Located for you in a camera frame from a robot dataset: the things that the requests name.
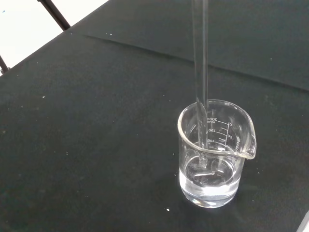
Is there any black tripod leg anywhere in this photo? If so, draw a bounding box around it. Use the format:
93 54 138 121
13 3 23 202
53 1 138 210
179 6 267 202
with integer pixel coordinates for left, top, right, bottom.
0 55 10 73
38 0 71 31

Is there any clear glass beaker with water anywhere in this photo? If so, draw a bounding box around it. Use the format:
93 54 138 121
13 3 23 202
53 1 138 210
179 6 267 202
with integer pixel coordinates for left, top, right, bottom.
178 99 257 209

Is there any black bench cloth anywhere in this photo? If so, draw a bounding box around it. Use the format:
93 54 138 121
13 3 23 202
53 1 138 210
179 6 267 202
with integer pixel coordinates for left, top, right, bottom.
0 0 309 232

